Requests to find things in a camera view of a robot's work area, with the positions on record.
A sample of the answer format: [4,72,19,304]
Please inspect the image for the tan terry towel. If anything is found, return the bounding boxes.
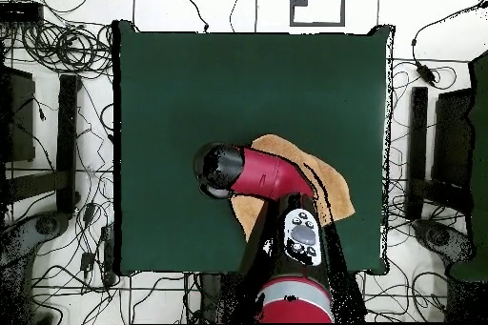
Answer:
[230,133,356,243]

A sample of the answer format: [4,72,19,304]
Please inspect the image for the dark green table cloth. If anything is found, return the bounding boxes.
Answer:
[112,19,396,276]

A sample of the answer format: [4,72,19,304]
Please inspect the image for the dark wheeled stand base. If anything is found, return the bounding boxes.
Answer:
[411,217,478,276]
[0,212,71,276]

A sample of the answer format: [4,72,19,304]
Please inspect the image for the black equipment box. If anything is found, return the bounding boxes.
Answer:
[0,65,36,164]
[432,87,476,189]

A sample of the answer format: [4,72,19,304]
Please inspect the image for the green cloth beside table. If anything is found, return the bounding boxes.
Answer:
[448,49,488,282]

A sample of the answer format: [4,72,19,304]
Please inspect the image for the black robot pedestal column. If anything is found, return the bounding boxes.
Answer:
[197,272,245,324]

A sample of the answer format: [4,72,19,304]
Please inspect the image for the grey rectangular frame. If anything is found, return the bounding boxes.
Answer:
[289,0,347,28]

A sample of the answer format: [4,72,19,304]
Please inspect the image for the black power adapter with cable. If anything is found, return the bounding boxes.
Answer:
[411,0,488,88]

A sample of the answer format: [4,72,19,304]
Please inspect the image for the coiled black cables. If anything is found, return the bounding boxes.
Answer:
[20,21,114,74]

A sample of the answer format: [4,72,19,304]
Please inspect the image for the flat black switch box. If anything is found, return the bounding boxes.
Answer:
[0,0,45,26]

